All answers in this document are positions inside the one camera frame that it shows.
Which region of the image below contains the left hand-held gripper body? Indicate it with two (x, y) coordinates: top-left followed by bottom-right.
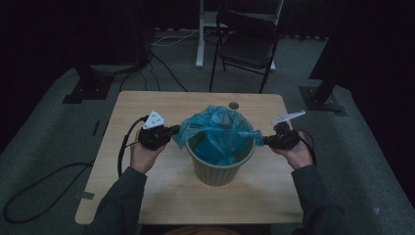
(137, 110), (171, 152)

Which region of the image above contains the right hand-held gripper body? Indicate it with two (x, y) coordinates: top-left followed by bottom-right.
(271, 109), (307, 151)

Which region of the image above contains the blue plastic bag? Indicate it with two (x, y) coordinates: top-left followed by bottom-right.
(172, 104), (265, 166)

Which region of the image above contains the green plastic bin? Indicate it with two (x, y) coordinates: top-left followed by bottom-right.
(184, 131), (257, 188)

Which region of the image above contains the person's right hand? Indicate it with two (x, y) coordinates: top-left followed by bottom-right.
(269, 129), (316, 171)

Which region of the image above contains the person's left hand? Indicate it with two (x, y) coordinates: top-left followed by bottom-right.
(128, 138), (168, 175)

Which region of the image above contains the black stand base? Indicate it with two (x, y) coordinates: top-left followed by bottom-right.
(62, 63), (115, 105)
(299, 77), (348, 118)

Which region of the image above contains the black floor strip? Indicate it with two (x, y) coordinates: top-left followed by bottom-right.
(91, 119), (102, 138)

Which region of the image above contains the black folding chair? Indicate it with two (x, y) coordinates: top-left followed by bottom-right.
(208, 9), (282, 95)

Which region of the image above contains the right hand-held gripper cable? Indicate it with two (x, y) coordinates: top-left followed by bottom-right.
(294, 128), (318, 166)

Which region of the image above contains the hand-held gripper cable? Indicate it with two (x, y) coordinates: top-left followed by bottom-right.
(294, 128), (318, 166)
(116, 115), (150, 177)

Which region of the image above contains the left hand-held gripper cable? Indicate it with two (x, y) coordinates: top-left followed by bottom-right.
(116, 115), (150, 177)

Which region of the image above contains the thin black floor cable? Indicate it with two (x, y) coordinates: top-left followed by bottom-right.
(117, 48), (189, 93)

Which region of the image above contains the thick black floor cable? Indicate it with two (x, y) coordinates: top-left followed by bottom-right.
(2, 161), (96, 225)

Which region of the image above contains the white floor cable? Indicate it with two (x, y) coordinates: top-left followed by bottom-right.
(151, 27), (213, 48)

